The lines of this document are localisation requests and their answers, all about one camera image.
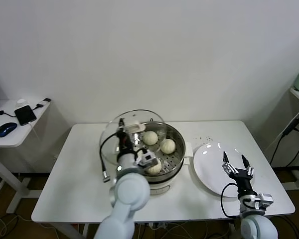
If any black laptop cable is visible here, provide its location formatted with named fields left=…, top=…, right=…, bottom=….
left=0, top=109, right=17, bottom=119

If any white side desk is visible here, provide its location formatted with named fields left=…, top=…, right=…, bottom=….
left=0, top=99, right=52, bottom=215

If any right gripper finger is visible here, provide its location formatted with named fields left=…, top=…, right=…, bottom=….
left=241, top=154, right=255, bottom=177
left=222, top=151, right=238, bottom=175

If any blue computer mouse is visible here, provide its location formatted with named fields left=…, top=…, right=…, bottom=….
left=0, top=122, right=18, bottom=137

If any black usb adapter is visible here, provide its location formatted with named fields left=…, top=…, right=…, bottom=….
left=33, top=98, right=52, bottom=111

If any white power strip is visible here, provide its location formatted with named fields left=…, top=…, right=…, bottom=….
left=148, top=222, right=170, bottom=230

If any round glass pot lid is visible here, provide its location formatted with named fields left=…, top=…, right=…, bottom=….
left=99, top=109, right=166, bottom=167

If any white work table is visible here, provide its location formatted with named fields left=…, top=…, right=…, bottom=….
left=31, top=120, right=296, bottom=224

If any white phone charging cable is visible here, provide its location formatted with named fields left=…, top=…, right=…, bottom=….
left=27, top=121, right=40, bottom=142

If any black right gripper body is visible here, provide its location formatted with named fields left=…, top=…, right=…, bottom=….
left=229, top=168, right=256, bottom=198

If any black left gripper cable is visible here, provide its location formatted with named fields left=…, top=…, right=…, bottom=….
left=99, top=131, right=122, bottom=184

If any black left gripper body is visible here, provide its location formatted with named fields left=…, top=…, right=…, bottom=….
left=116, top=131, right=136, bottom=157

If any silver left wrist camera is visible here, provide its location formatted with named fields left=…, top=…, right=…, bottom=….
left=137, top=148, right=160, bottom=170

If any stainless steel steamer basket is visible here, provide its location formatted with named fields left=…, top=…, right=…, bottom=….
left=119, top=121, right=186, bottom=176

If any black smartphone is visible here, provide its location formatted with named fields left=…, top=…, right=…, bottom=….
left=14, top=105, right=38, bottom=126

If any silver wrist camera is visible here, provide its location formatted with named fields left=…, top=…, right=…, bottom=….
left=137, top=148, right=160, bottom=170
left=255, top=193, right=275, bottom=210

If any black power adapter cable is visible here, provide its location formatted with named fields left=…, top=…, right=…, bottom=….
left=269, top=104, right=299, bottom=168

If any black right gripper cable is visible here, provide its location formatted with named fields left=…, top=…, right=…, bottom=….
left=220, top=183, right=241, bottom=219

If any white steamed baozi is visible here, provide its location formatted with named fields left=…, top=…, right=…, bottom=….
left=142, top=131, right=158, bottom=146
left=146, top=161, right=162, bottom=175
left=159, top=138, right=177, bottom=154

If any white round plate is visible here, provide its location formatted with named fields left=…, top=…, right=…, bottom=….
left=193, top=142, right=255, bottom=198

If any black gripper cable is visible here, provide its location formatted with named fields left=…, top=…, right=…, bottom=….
left=99, top=131, right=122, bottom=184
left=220, top=183, right=241, bottom=219

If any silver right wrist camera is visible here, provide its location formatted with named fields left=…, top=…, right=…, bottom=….
left=255, top=193, right=275, bottom=210

